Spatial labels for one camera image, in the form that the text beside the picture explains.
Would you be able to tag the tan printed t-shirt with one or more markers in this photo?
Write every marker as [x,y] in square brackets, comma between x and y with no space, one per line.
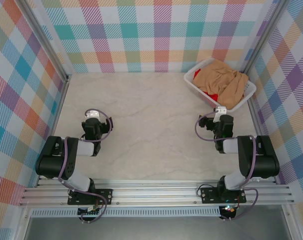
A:
[221,80]

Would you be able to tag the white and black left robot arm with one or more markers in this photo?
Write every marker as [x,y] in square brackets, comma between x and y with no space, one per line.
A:
[51,162]

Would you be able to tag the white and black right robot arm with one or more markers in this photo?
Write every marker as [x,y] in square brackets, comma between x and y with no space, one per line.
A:
[266,162]

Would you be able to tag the red bear print t-shirt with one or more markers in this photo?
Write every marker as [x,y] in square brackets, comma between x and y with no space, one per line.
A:
[212,97]

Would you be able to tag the white plastic basket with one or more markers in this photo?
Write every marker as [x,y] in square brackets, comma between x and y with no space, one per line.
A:
[190,77]

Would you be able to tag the grey metal panel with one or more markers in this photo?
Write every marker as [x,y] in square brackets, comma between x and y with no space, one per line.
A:
[154,228]

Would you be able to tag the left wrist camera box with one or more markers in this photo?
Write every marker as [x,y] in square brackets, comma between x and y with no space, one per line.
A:
[92,114]

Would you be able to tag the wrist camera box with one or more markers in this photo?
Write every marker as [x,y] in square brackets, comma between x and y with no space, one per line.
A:
[220,110]
[92,114]

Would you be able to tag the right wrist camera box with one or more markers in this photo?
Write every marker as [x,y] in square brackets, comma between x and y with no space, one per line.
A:
[220,110]

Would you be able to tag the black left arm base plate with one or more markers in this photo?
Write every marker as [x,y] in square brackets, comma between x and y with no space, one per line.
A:
[105,196]

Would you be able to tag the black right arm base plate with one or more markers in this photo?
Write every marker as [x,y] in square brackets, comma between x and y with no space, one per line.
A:
[209,195]

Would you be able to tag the aluminium mounting rail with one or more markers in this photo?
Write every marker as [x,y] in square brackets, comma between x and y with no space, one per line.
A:
[154,193]

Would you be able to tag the aluminium corner post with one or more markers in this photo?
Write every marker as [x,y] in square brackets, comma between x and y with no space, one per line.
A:
[264,37]
[45,40]

